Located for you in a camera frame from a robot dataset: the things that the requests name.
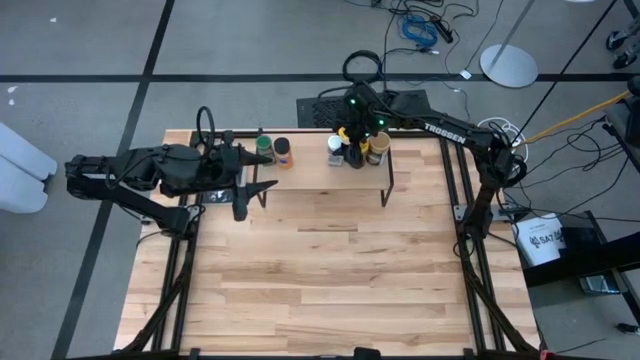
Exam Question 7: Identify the orange turmeric jar black lid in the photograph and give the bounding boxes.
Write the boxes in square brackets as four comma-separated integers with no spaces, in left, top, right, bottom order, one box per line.
[273,136,295,170]

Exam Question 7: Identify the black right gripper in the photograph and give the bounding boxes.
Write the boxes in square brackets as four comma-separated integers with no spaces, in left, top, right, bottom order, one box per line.
[337,82,397,170]

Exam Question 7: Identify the bagel seasoning jar white lid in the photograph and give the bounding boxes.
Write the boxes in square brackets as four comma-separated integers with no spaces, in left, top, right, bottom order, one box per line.
[326,133,347,168]

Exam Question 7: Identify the wooden shelf black metal legs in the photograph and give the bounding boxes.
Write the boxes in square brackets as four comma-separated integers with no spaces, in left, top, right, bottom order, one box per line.
[253,128,400,209]

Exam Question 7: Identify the black aluminium table frame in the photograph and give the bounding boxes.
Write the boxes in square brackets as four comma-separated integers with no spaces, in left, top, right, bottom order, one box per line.
[113,128,542,360]

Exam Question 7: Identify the white coiled cable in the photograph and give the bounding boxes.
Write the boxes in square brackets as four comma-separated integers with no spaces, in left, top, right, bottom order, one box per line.
[476,116,529,149]

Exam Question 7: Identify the coiled black floor cable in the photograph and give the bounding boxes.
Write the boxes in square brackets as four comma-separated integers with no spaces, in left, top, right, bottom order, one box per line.
[341,49,384,86]

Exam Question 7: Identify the chair caster base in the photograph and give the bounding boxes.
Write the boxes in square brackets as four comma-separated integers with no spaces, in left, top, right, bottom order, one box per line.
[604,28,640,70]

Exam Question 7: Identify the blue coiled cable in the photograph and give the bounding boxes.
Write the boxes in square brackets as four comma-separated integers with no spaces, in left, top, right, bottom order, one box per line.
[400,13,440,50]

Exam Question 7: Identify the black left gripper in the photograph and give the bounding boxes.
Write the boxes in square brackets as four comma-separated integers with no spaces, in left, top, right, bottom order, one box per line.
[167,130,280,223]

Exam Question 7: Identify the thin black slanted pole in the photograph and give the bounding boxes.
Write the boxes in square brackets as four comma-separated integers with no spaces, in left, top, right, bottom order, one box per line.
[512,0,618,141]

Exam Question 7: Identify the black power strip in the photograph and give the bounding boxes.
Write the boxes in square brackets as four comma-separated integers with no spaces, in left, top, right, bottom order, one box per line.
[428,14,455,45]

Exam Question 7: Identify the oregano jar green lid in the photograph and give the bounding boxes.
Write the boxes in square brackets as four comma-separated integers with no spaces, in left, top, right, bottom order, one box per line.
[255,134,276,166]

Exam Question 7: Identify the black equipment cart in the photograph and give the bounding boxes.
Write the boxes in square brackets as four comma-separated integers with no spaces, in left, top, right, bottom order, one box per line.
[519,209,640,326]

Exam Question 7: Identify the yellow cable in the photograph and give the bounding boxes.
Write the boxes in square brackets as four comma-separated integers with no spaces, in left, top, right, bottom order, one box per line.
[519,89,632,146]

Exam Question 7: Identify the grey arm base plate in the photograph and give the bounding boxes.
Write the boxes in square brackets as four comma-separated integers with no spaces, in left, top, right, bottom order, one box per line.
[452,202,525,225]

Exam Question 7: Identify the black looped gripper cable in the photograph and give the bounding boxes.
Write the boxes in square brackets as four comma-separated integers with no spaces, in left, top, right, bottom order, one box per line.
[195,105,217,151]

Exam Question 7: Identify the pale grey padded seat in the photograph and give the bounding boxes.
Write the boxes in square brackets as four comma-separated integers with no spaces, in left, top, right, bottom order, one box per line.
[0,122,59,215]

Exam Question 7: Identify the round grey floor stand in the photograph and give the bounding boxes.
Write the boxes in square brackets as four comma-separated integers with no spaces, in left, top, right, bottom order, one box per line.
[478,0,540,90]

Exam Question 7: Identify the furikake jar tan lid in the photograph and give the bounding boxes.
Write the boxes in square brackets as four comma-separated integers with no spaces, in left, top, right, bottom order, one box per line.
[366,131,393,167]

